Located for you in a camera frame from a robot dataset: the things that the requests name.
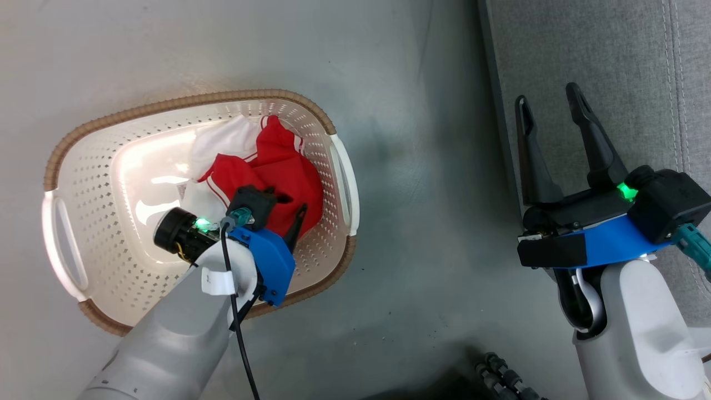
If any black corrugated hose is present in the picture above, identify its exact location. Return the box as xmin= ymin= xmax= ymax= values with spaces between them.
xmin=474 ymin=351 xmax=548 ymax=400

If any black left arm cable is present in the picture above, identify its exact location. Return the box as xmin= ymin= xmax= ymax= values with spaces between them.
xmin=219 ymin=218 xmax=263 ymax=400

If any red garment with white stripes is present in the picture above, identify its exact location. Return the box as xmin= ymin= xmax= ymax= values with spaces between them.
xmin=197 ymin=114 xmax=325 ymax=241

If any teal right cable plug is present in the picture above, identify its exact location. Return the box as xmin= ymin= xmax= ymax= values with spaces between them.
xmin=673 ymin=224 xmax=711 ymax=279

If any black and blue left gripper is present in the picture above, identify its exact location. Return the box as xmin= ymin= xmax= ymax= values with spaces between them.
xmin=154 ymin=193 xmax=309 ymax=307

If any white cable label tag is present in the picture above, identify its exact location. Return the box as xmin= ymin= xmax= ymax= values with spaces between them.
xmin=201 ymin=267 xmax=238 ymax=297

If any grey fabric sofa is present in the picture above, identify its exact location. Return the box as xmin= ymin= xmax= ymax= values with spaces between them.
xmin=478 ymin=0 xmax=711 ymax=328

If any cream perforated laundry basket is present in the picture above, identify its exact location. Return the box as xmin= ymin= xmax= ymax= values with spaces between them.
xmin=41 ymin=88 xmax=361 ymax=337

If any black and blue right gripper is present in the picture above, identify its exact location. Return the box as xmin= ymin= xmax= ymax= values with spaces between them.
xmin=514 ymin=82 xmax=674 ymax=269

